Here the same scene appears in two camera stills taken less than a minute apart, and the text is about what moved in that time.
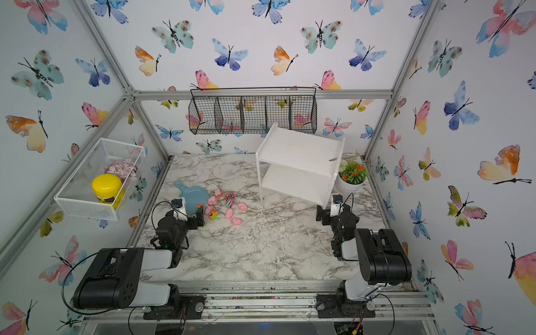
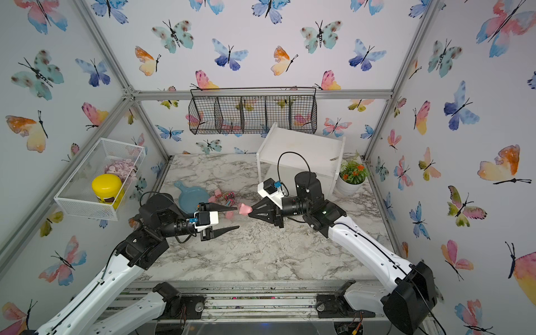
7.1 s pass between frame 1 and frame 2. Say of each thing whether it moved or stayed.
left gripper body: moved
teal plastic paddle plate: stayed
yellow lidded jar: stayed
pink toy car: stayed
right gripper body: moved
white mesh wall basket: stayed
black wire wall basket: stayed
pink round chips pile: stayed
